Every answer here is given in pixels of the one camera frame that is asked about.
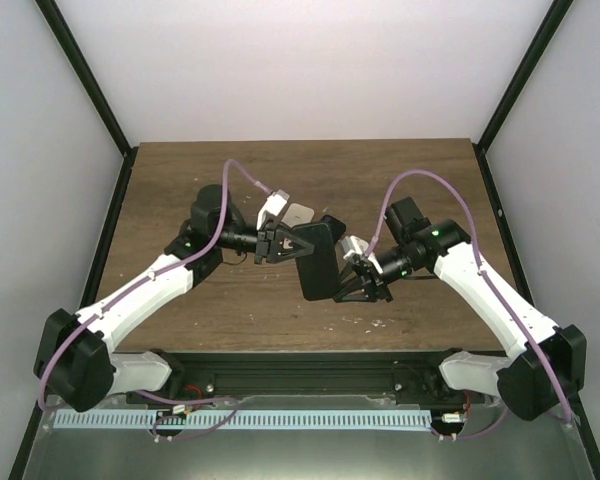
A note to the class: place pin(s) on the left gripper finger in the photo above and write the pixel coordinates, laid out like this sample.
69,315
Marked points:
294,251
287,237

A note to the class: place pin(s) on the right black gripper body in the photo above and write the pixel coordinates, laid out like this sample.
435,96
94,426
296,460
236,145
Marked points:
373,279

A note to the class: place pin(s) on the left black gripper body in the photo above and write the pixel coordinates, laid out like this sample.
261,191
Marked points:
264,246

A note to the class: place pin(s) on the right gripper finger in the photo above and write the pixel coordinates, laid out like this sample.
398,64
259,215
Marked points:
361,294
350,279

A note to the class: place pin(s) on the black cased phone front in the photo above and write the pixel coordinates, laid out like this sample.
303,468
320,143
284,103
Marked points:
318,272

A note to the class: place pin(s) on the black cased phone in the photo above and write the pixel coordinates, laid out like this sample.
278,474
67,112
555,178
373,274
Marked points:
318,272
337,227

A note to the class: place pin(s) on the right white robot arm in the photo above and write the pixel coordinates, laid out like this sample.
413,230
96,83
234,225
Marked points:
543,364

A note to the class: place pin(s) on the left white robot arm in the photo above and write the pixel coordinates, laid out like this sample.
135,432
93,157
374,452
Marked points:
78,359

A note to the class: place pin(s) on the beige cased phone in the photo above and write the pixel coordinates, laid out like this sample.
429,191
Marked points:
297,214

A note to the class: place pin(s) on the metal front panel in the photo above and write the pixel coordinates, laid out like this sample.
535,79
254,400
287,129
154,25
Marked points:
493,446

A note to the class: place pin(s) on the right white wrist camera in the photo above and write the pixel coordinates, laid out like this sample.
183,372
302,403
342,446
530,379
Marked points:
351,246

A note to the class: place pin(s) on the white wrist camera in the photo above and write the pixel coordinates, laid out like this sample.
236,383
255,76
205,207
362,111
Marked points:
351,246
274,205

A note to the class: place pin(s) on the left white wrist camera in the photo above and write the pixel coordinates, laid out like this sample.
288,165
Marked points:
274,205

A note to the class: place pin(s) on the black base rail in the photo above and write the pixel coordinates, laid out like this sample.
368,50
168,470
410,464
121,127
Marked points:
407,377

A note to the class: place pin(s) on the light blue slotted cable duct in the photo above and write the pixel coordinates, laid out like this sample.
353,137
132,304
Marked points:
137,419

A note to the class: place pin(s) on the left black frame post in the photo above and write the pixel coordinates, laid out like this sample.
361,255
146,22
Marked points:
66,40

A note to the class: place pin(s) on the black frame post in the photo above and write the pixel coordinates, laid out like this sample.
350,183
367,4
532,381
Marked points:
66,40
541,40

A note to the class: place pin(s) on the right black frame post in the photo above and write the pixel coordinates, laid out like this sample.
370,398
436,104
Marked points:
541,40

